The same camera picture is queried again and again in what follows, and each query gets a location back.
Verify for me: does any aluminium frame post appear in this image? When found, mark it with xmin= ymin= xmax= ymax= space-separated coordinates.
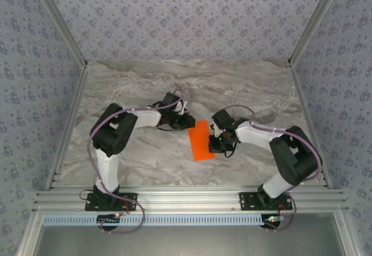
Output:
xmin=287 ymin=0 xmax=346 ymax=66
xmin=28 ymin=0 xmax=88 ymax=68

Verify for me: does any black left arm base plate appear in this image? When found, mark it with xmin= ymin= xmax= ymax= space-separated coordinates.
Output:
xmin=84 ymin=192 xmax=138 ymax=212

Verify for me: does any slotted grey cable duct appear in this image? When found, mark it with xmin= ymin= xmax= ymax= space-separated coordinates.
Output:
xmin=42 ymin=214 xmax=266 ymax=227

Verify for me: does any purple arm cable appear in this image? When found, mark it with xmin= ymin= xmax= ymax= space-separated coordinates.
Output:
xmin=88 ymin=88 xmax=189 ymax=236
xmin=222 ymin=104 xmax=324 ymax=233

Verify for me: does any black controller board with LED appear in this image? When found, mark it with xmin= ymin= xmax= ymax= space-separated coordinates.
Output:
xmin=262 ymin=214 xmax=285 ymax=228
xmin=96 ymin=213 xmax=121 ymax=227

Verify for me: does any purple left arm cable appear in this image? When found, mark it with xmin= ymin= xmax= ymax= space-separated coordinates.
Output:
xmin=88 ymin=88 xmax=189 ymax=236

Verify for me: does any aluminium table side rail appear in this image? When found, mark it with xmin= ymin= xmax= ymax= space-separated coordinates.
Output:
xmin=45 ymin=63 xmax=90 ymax=191
xmin=289 ymin=61 xmax=332 ymax=190

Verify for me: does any orange paper sheet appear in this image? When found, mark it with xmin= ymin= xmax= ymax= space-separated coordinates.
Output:
xmin=187 ymin=119 xmax=217 ymax=162

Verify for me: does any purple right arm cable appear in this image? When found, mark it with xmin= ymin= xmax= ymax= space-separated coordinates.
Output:
xmin=222 ymin=104 xmax=324 ymax=233

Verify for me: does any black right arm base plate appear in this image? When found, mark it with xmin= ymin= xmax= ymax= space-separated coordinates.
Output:
xmin=238 ymin=191 xmax=292 ymax=212

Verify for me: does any aluminium frame leg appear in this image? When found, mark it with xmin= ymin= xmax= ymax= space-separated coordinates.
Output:
xmin=17 ymin=211 xmax=44 ymax=256
xmin=334 ymin=211 xmax=360 ymax=256

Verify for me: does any aluminium cross beam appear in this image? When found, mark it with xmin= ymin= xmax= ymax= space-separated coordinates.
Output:
xmin=31 ymin=188 xmax=349 ymax=213

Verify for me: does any grey metal sheet panel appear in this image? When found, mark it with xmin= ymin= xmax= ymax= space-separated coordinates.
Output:
xmin=34 ymin=212 xmax=346 ymax=256

